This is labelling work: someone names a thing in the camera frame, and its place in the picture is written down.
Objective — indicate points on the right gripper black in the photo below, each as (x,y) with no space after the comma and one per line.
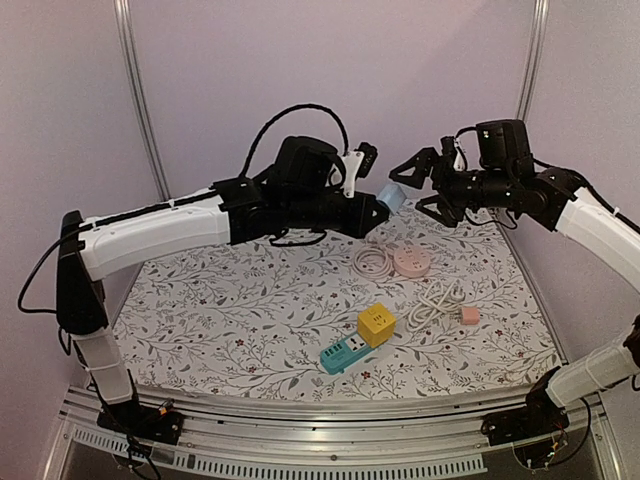
(441,179)

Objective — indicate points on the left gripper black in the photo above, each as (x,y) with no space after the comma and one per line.
(361,225)

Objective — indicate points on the blue charger cube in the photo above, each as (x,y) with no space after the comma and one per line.
(392,197)

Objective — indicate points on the yellow cube socket adapter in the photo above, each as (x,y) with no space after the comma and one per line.
(376,325)

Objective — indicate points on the teal power strip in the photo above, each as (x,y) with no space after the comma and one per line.
(343,354)

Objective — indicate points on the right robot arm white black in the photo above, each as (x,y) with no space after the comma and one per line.
(559,199)

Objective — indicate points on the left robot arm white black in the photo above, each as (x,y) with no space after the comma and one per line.
(309,186)

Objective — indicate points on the pink round power strip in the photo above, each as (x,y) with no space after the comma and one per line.
(411,261)

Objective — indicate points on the floral table mat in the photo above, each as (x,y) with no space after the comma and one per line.
(252,320)

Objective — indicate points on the pink charger cube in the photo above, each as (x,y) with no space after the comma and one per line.
(469,316)

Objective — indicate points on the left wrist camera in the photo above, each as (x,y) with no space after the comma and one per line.
(358,164)

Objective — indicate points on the right aluminium corner post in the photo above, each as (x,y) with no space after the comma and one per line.
(533,58)

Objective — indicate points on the aluminium corner post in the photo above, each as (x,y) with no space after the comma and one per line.
(533,58)
(124,22)

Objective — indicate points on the aluminium front rail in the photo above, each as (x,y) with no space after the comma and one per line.
(417,438)

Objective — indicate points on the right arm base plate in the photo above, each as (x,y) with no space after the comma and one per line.
(523,423)

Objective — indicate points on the left aluminium corner post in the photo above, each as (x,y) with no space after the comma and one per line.
(124,22)

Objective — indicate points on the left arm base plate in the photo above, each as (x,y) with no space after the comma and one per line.
(161,424)

